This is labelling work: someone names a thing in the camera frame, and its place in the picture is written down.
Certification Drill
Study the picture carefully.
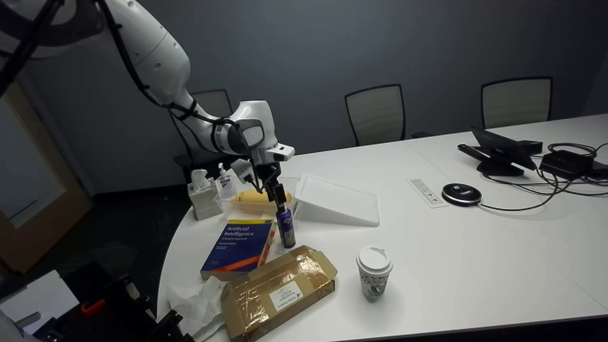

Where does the mesh office chair with armrest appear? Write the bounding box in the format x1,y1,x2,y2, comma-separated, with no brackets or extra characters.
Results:
173,88,238,175

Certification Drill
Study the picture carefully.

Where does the small white pump bottle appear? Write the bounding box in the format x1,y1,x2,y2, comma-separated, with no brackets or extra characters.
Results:
217,162,234,194

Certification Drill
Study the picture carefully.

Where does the lidded paper coffee cup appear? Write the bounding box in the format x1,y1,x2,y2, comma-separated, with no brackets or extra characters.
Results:
355,246,395,305

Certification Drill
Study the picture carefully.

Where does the crumpled white tissue paper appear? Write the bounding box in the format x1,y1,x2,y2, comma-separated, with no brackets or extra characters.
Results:
167,274,228,341

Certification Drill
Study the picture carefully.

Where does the blue bottle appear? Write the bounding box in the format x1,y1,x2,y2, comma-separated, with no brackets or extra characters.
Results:
276,200,298,251

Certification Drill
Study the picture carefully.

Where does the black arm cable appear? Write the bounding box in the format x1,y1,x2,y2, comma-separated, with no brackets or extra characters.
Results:
93,0,245,158

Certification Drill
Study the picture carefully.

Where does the black speakerphone cable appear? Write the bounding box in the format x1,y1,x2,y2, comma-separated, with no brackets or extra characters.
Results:
477,166,566,215

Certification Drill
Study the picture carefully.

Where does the black power adapter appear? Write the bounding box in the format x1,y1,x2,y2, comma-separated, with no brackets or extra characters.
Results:
538,141,601,181

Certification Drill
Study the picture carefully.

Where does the clear plastic storage bin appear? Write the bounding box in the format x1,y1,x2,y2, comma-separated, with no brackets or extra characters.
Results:
224,187,300,227

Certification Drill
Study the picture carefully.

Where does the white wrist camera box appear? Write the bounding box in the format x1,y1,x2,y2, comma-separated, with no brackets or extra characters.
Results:
260,141,297,166

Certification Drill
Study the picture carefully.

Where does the wooden framed glass door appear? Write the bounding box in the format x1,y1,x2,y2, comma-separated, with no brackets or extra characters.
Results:
0,75,95,276

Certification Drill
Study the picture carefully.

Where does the white paper sheet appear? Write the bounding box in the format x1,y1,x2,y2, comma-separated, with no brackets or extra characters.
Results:
0,270,82,339

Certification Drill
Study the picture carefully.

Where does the white remote control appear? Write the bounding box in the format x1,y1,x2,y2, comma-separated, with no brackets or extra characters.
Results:
409,177,447,210

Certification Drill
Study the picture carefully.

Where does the red and black equipment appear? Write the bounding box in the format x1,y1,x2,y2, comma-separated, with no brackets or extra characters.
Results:
36,259,192,342

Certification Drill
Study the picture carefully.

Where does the mesh back office chair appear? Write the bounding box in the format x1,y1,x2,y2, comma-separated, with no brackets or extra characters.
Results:
479,75,555,130
342,82,409,149

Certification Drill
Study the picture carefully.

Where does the open brown cardboard box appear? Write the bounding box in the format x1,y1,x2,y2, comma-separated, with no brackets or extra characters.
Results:
219,244,340,342

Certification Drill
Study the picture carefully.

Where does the grey tissue box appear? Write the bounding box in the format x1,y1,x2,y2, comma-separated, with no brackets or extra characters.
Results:
186,168,224,223

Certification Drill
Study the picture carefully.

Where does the blue book with orange stripe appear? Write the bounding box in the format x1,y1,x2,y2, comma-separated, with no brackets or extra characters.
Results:
200,217,279,284

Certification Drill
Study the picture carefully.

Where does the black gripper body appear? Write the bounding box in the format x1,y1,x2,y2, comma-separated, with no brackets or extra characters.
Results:
249,160,285,194

